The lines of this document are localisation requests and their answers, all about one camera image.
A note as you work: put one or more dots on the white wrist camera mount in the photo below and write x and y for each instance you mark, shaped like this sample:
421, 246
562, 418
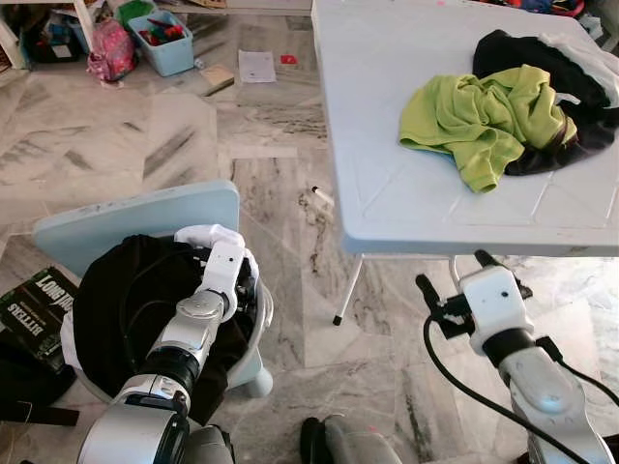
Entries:
493, 304
224, 271

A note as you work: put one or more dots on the pink kids backpack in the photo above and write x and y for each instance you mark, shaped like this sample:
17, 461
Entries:
111, 53

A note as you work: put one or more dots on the light blue toy bin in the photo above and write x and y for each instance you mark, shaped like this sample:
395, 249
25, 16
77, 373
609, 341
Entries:
169, 53

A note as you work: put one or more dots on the black storage basket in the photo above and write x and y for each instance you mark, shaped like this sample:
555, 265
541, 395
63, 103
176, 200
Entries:
53, 39

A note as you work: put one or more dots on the black printed carton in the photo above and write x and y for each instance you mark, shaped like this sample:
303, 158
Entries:
39, 309

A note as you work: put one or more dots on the small red tag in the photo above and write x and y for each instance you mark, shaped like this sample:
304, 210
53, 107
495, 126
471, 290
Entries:
288, 59

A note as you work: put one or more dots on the green shirt with maroon collar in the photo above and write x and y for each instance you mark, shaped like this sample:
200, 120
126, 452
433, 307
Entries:
464, 116

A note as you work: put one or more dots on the pale blue kids chair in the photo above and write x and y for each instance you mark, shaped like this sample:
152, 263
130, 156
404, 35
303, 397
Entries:
135, 217

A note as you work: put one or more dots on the tan book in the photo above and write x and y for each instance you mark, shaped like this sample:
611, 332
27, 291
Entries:
217, 79

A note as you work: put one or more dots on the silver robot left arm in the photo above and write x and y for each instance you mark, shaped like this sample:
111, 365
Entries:
184, 333

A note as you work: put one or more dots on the white marker pen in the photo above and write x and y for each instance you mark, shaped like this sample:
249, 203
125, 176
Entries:
322, 196

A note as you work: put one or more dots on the black garment pile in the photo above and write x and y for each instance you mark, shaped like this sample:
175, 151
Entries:
522, 58

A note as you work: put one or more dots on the green storage bin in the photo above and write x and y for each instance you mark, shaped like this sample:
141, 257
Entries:
135, 12

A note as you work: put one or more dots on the large black garment heap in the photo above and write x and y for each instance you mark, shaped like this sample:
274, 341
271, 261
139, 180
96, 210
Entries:
116, 309

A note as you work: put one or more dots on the white paper sheet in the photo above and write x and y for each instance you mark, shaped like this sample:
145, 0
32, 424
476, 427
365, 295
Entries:
256, 68

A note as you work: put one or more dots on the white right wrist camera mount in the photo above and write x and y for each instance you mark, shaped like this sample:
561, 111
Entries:
493, 304

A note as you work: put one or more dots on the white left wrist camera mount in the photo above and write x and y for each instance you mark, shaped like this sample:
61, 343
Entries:
224, 271

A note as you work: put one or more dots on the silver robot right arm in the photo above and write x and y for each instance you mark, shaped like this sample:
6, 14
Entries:
546, 387

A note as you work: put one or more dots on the white cloth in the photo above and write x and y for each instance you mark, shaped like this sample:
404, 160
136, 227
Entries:
595, 68

